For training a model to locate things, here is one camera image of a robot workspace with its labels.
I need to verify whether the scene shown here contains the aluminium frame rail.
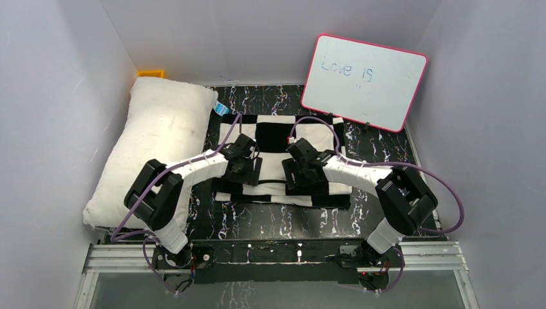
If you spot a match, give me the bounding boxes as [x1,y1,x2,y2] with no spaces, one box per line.
[75,239,478,308]

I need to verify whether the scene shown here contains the yellow plastic bin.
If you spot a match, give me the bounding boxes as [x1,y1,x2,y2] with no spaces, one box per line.
[137,70,165,79]

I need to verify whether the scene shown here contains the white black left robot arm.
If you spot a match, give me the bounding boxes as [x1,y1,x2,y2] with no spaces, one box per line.
[124,134,262,268]

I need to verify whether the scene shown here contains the black white checkered pillowcase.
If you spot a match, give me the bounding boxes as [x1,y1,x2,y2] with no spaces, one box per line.
[211,115,353,210]

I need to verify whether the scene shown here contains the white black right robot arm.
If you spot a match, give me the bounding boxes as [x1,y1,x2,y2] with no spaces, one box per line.
[282,138,438,268]

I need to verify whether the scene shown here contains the white pillow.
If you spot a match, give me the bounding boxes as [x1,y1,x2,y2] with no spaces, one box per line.
[82,77,218,228]

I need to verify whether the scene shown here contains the pink framed whiteboard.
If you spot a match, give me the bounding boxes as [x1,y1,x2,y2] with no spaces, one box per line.
[301,34,428,133]

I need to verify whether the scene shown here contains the blue white pillow tag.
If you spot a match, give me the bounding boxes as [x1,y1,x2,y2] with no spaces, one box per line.
[213,101,231,117]

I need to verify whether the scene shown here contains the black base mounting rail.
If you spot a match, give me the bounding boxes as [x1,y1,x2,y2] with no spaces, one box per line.
[151,238,406,286]

